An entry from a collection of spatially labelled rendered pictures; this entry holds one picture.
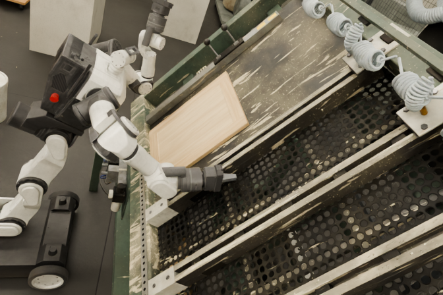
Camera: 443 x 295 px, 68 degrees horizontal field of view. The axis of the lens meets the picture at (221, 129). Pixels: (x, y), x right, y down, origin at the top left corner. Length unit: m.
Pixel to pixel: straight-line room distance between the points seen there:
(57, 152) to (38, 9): 2.58
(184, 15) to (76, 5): 1.97
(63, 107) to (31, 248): 1.02
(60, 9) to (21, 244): 2.52
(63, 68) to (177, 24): 4.15
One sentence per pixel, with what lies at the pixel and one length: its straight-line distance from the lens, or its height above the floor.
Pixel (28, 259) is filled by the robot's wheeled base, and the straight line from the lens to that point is 2.23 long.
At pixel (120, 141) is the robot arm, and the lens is 1.04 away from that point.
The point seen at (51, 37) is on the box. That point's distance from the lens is 4.16.
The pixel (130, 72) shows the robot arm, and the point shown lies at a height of 1.22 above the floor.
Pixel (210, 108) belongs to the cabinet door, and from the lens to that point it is 1.63.
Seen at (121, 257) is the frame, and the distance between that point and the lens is 2.23.
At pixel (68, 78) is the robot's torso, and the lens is 1.43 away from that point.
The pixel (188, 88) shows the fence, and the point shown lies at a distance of 1.86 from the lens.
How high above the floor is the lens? 2.09
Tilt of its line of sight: 34 degrees down
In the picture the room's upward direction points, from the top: 24 degrees clockwise
